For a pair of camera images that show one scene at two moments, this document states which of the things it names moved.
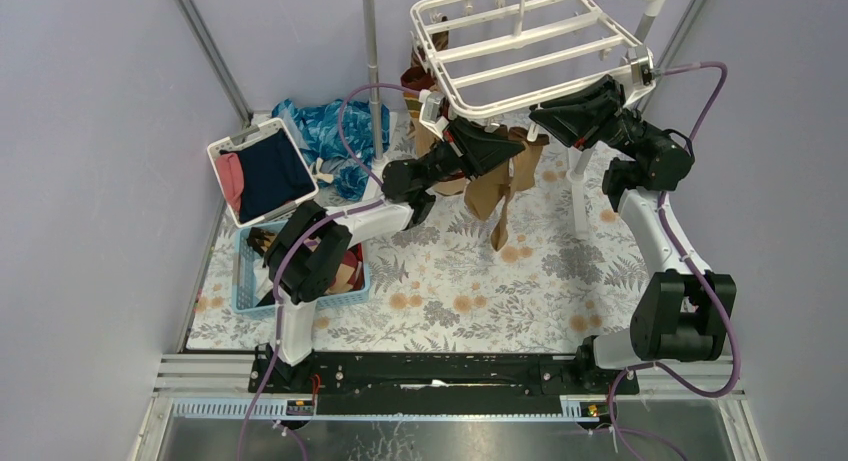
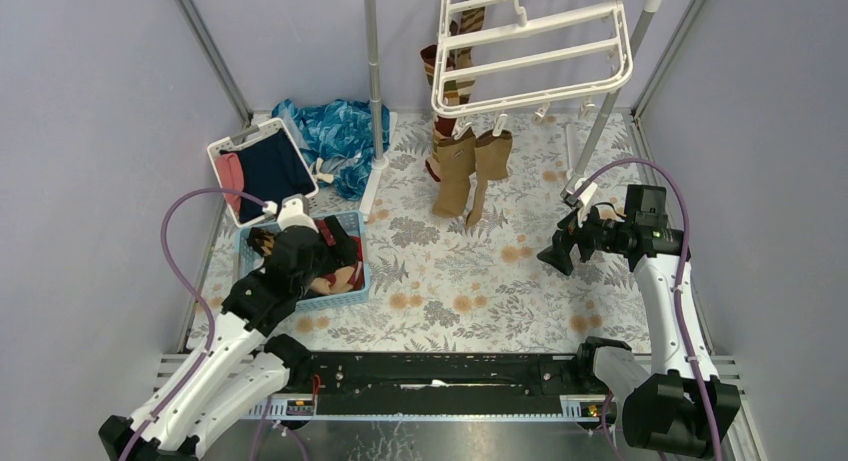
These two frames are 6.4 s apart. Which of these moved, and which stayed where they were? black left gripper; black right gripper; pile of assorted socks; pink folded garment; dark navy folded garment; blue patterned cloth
Moved: black right gripper; black left gripper
Stayed: blue patterned cloth; dark navy folded garment; pink folded garment; pile of assorted socks
